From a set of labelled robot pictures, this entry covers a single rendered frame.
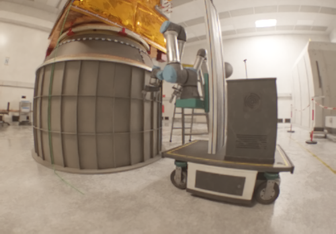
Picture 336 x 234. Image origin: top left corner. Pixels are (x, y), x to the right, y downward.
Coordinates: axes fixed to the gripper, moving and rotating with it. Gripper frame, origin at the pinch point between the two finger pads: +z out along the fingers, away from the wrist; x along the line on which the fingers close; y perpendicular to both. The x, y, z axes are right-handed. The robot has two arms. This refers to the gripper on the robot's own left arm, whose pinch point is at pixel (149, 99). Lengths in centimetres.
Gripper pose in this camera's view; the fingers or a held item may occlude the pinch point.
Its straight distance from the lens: 133.6
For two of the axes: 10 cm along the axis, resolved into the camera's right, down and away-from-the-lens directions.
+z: -2.3, 9.2, 3.3
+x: -6.6, 1.0, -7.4
